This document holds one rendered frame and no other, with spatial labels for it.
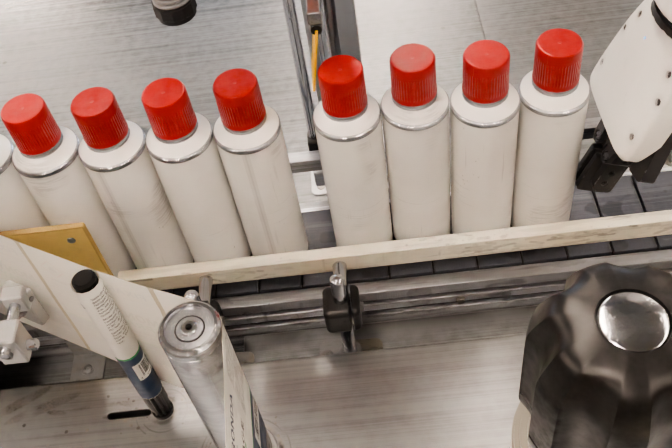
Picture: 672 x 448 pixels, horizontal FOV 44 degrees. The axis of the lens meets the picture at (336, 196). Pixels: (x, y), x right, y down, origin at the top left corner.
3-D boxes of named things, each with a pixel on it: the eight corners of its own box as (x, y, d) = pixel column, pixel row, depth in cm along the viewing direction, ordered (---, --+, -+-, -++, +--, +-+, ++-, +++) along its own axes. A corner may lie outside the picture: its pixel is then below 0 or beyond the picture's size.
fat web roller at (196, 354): (219, 487, 62) (146, 365, 47) (221, 429, 65) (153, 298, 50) (279, 481, 61) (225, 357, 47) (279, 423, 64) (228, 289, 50)
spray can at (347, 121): (343, 270, 73) (311, 100, 57) (330, 225, 76) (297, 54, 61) (400, 256, 73) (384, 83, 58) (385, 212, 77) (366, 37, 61)
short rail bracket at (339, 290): (335, 371, 72) (317, 295, 63) (333, 341, 74) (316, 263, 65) (372, 367, 72) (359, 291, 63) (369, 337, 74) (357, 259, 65)
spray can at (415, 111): (391, 255, 73) (373, 82, 58) (394, 209, 77) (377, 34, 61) (451, 255, 73) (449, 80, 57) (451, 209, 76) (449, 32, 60)
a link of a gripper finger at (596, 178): (610, 127, 65) (572, 182, 70) (622, 157, 63) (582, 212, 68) (647, 132, 66) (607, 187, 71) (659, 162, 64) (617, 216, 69)
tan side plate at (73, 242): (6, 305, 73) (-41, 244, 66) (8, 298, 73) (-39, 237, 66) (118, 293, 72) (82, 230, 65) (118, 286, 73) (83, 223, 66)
